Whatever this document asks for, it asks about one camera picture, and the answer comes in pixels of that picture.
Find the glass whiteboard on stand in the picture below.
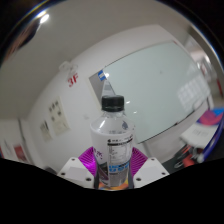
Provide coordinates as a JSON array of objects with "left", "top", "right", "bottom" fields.
[{"left": 102, "top": 40, "right": 211, "bottom": 144}]

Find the small white wall poster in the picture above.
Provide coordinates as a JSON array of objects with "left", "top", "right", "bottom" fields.
[{"left": 39, "top": 120, "right": 54, "bottom": 143}]

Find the black and red desk object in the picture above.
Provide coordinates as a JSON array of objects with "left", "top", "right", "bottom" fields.
[{"left": 172, "top": 143, "right": 204, "bottom": 169}]

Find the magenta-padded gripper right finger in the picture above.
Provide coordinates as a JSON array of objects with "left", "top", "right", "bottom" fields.
[{"left": 130, "top": 146, "right": 170, "bottom": 188}]

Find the clear black-capped drink bottle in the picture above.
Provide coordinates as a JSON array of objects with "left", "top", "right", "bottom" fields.
[{"left": 89, "top": 94, "right": 135, "bottom": 189}]

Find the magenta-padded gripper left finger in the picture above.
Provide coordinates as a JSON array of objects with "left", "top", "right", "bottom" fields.
[{"left": 57, "top": 146, "right": 98, "bottom": 187}]

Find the large white wall poster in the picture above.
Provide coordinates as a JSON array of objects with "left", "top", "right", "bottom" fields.
[{"left": 47, "top": 96, "right": 71, "bottom": 136}]

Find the red floor number sign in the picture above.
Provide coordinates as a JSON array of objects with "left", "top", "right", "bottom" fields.
[{"left": 67, "top": 74, "right": 80, "bottom": 88}]

